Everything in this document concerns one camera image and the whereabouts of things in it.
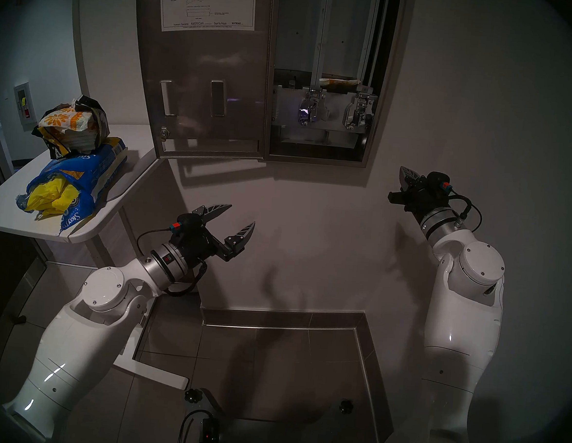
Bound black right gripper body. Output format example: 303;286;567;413
388;170;453;221

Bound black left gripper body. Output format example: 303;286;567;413
171;212;228;271

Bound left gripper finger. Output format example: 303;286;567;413
193;201;233;226
224;219;256;265

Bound dark robot base platform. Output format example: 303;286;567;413
197;388;352;443

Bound chrome dispensing lever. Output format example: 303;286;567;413
342;91;377;133
297;87;331;128

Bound white table top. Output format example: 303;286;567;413
0;115;162;250

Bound white orange wrapped pad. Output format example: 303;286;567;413
319;76;362;89

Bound blue pad package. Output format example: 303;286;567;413
14;130;129;239

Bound yellow plastic pad pack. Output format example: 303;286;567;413
24;172;81;223

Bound orange flower pad package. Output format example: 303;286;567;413
31;91;114;163

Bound black power box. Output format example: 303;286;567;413
201;416;221;443

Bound white instruction sheet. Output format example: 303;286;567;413
156;0;257;38

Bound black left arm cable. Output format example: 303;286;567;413
133;226;211;300

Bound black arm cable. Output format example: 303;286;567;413
133;226;211;300
444;192;484;234

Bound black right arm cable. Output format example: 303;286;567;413
444;192;484;234

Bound white table base frame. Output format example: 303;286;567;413
82;208;201;392

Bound green and black base cables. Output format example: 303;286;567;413
175;408;234;443

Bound wall fire extinguisher cabinet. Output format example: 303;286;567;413
10;80;40;132

